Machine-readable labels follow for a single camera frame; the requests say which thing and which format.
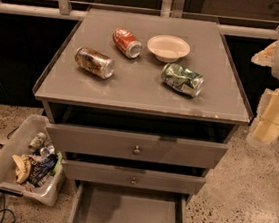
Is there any red soda can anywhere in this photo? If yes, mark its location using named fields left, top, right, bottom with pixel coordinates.
left=112, top=28, right=142, bottom=58

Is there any grey middle drawer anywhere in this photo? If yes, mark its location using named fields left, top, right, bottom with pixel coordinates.
left=62, top=160, right=205, bottom=195

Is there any small can in bin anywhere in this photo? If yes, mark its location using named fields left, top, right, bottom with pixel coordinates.
left=29, top=132, right=46, bottom=152

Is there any dark blue snack bag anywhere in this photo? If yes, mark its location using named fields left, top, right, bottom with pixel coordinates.
left=28, top=154, right=58, bottom=188

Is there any blue floor cable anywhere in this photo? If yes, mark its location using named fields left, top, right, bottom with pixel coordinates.
left=0, top=192, right=20, bottom=223

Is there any tan crumpled object in bin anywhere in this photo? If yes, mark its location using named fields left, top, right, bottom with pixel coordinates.
left=12, top=155, right=32, bottom=184

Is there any brown soda can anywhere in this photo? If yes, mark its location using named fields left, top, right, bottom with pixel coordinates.
left=74, top=47, right=114, bottom=80

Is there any grey bottom drawer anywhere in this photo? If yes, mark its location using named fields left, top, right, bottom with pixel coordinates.
left=68, top=181, right=186, bottom=223

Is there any white paper bowl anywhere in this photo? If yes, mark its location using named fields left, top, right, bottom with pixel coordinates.
left=147, top=35, right=190, bottom=63

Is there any grey drawer cabinet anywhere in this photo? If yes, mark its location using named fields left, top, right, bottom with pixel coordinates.
left=16, top=2, right=265, bottom=223

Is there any crushed green can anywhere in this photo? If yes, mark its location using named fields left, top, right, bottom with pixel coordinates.
left=160, top=63, right=204, bottom=98

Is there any grey drawer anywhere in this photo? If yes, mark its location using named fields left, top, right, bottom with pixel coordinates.
left=46, top=123, right=228, bottom=169
left=68, top=181, right=186, bottom=223
left=62, top=160, right=205, bottom=195

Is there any grey top drawer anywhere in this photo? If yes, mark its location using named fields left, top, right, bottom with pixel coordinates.
left=46, top=123, right=228, bottom=169

